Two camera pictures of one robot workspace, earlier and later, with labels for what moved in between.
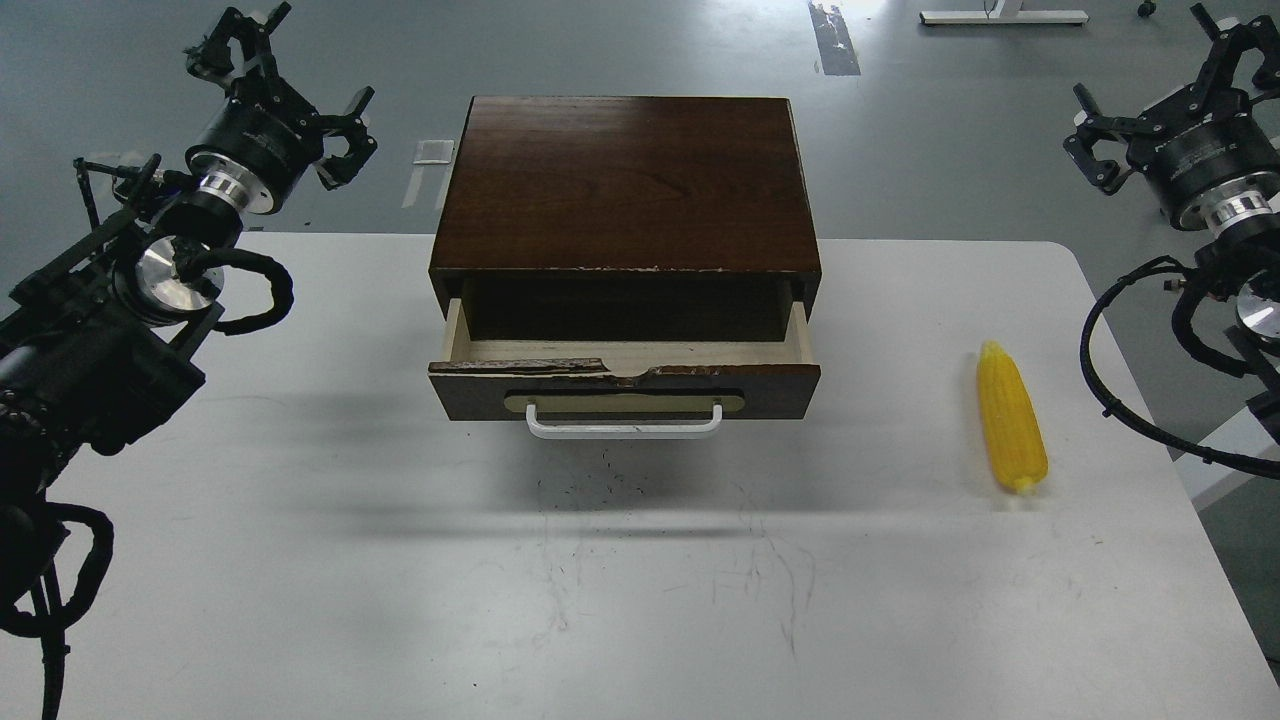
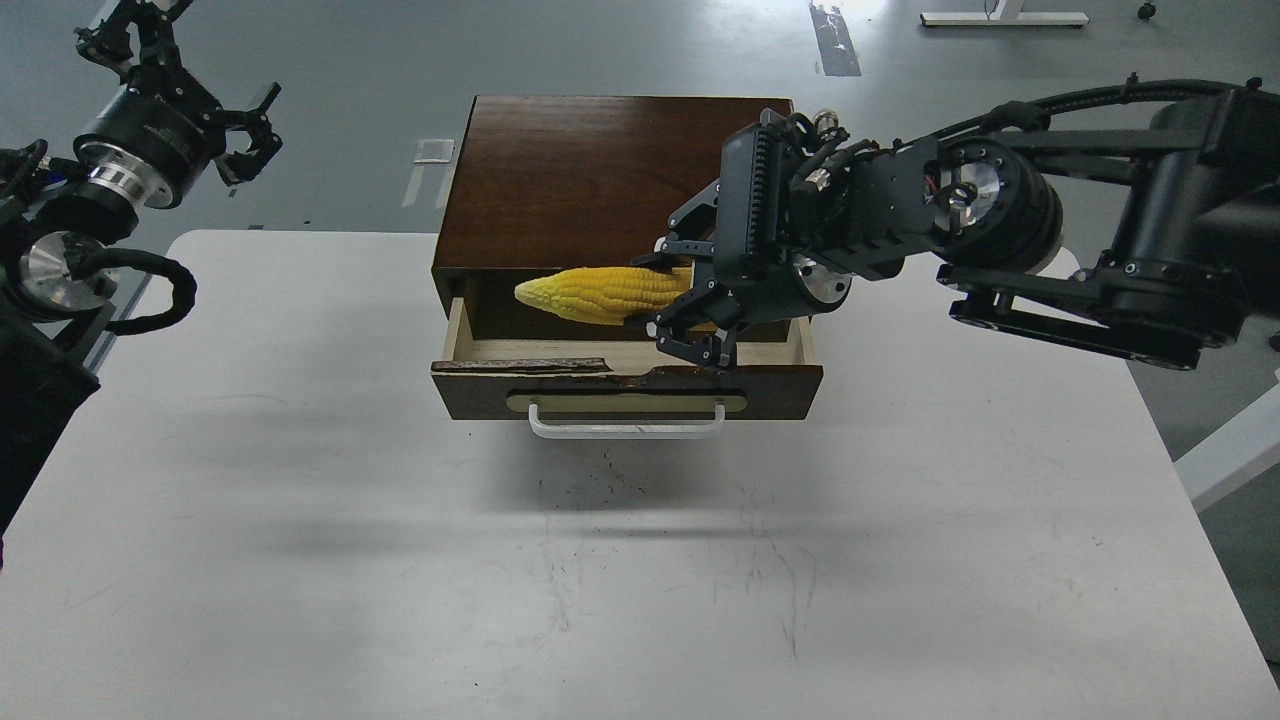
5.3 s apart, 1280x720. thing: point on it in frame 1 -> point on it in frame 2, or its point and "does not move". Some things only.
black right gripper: (1209, 159) -> (789, 233)
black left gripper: (259, 143) -> (151, 135)
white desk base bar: (1003, 16) does not move
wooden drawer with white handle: (625, 389) does not move
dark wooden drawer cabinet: (627, 219) does not move
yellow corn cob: (1015, 434) -> (604, 295)
